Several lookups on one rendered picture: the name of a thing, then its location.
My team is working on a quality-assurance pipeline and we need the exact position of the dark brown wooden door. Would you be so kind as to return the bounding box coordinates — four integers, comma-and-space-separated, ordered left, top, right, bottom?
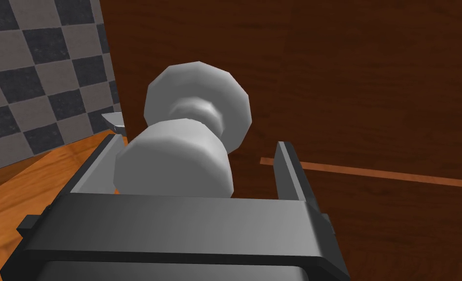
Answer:
100, 0, 462, 281

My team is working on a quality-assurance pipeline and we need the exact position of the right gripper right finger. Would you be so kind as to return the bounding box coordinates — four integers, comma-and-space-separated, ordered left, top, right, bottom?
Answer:
273, 141, 320, 202

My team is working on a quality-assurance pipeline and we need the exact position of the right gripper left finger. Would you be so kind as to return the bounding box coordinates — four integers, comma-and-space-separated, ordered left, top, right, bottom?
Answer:
60, 133, 125, 195

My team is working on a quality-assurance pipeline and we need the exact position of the grey door latch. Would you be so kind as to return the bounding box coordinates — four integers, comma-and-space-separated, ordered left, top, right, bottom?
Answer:
101, 112, 127, 136

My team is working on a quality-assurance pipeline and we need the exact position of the grey door knob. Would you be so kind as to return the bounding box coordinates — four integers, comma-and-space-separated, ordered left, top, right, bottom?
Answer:
113, 60, 253, 198

